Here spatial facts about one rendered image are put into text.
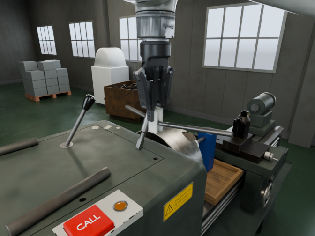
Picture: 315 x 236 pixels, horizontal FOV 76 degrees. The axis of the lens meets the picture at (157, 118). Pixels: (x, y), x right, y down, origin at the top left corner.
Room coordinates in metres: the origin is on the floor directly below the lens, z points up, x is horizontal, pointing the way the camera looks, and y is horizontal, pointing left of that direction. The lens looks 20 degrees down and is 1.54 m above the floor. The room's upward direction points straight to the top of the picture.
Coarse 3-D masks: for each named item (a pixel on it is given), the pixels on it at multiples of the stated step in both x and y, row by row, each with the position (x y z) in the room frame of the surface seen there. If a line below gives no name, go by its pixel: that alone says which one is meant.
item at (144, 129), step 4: (144, 120) 0.53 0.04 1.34; (144, 124) 0.52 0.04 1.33; (148, 124) 0.52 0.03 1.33; (144, 128) 0.52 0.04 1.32; (148, 128) 0.52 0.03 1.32; (144, 132) 0.52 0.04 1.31; (140, 136) 0.52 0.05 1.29; (144, 136) 0.52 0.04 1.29; (140, 140) 0.52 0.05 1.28; (136, 144) 0.52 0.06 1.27; (140, 144) 0.51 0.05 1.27; (140, 148) 0.52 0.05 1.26
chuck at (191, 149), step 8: (168, 128) 0.72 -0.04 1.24; (176, 128) 0.72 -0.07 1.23; (176, 136) 0.67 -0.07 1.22; (184, 136) 0.69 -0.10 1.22; (184, 144) 0.65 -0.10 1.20; (192, 144) 0.67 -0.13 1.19; (184, 152) 0.63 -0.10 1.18; (192, 152) 0.65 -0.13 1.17; (200, 152) 0.67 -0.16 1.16; (200, 160) 0.65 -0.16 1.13
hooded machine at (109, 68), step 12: (108, 48) 5.13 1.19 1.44; (96, 60) 5.16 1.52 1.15; (108, 60) 4.90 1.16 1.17; (120, 60) 5.20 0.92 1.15; (96, 72) 5.12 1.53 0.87; (108, 72) 4.85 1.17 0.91; (120, 72) 5.09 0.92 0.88; (96, 84) 5.14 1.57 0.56; (108, 84) 4.87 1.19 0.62; (96, 96) 5.17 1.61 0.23
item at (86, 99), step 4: (88, 96) 0.56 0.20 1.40; (92, 96) 0.57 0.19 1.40; (84, 100) 0.56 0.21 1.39; (88, 100) 0.56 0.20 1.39; (92, 100) 0.56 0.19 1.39; (84, 104) 0.56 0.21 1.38; (88, 104) 0.56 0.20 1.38; (92, 104) 0.57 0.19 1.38; (84, 108) 0.56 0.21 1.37; (88, 108) 0.56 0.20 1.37
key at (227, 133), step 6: (126, 108) 0.60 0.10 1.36; (132, 108) 0.58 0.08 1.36; (138, 114) 0.56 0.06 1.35; (144, 114) 0.54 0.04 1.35; (168, 126) 0.48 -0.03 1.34; (174, 126) 0.47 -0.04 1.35; (180, 126) 0.46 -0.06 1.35; (186, 126) 0.45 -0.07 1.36; (192, 126) 0.44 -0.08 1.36; (204, 132) 0.42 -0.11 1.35; (210, 132) 0.41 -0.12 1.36; (216, 132) 0.40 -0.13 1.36; (222, 132) 0.39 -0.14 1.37; (228, 132) 0.39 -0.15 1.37
